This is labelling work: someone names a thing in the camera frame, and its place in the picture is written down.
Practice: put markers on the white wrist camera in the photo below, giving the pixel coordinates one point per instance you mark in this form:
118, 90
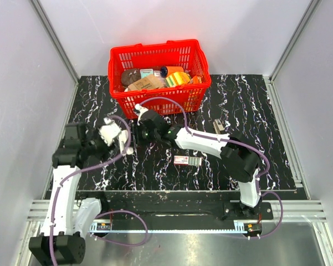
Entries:
139, 110
109, 131

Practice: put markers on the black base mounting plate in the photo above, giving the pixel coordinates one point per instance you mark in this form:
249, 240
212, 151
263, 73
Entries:
182, 210

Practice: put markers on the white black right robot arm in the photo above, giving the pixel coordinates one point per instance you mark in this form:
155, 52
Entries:
240, 159

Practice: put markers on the red plastic basket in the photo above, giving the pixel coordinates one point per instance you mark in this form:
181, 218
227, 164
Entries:
185, 53

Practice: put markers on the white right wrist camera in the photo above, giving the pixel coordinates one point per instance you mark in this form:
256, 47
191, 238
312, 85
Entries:
139, 110

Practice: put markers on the brown cardboard box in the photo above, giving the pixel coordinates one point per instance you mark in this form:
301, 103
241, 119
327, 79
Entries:
148, 83

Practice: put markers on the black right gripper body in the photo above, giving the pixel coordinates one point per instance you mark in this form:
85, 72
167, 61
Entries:
147, 136

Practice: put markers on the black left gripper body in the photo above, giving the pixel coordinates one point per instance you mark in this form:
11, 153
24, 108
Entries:
98, 147

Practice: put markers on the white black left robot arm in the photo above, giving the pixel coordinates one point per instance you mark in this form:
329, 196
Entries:
62, 236

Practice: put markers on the yellow green sponge pack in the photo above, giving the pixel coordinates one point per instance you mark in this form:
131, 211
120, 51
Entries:
177, 79

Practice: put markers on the red white staple box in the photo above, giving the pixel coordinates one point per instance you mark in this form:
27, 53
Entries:
187, 160

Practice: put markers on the orange cylindrical can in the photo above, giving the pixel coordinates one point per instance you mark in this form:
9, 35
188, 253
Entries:
165, 71

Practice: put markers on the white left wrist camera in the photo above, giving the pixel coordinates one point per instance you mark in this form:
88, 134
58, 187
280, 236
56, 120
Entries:
109, 131

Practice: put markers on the teal white small box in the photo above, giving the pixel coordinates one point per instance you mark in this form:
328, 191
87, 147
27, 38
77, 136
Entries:
146, 72

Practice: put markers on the brown round cookie pack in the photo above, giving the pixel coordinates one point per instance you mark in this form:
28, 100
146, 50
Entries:
130, 76

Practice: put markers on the orange snack packet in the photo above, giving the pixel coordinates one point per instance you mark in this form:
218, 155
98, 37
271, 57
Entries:
196, 80

